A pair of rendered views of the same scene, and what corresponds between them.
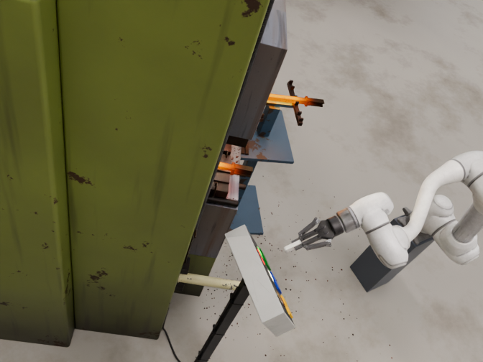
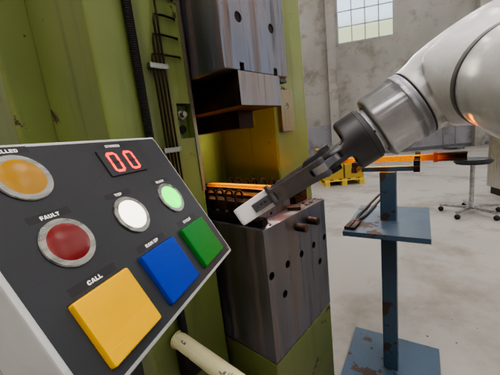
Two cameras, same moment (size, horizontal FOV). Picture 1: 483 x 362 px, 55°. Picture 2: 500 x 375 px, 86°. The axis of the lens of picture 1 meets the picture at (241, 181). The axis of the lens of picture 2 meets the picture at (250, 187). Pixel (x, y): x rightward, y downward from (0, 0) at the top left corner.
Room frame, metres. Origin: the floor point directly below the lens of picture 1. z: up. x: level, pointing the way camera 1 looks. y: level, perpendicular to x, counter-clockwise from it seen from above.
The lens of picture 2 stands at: (0.83, -0.64, 1.18)
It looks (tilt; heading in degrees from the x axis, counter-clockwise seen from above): 11 degrees down; 58
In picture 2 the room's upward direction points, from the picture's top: 6 degrees counter-clockwise
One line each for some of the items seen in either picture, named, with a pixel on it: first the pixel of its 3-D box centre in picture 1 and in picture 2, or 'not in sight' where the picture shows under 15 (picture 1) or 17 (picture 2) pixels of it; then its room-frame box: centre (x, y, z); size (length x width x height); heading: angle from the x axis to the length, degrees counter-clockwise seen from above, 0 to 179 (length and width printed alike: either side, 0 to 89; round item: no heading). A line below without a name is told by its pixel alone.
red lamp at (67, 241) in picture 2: not in sight; (68, 241); (0.81, -0.29, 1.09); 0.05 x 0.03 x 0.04; 15
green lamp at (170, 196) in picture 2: not in sight; (171, 197); (0.96, -0.16, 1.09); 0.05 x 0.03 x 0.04; 15
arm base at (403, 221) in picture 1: (417, 222); not in sight; (1.87, -1.02, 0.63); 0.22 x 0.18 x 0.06; 46
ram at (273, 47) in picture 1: (210, 49); (216, 28); (1.34, 0.27, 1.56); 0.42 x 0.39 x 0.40; 105
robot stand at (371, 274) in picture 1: (390, 253); not in sight; (1.86, -1.03, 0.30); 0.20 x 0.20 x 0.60; 46
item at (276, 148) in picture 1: (261, 133); (388, 220); (1.93, -0.01, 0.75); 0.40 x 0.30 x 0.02; 24
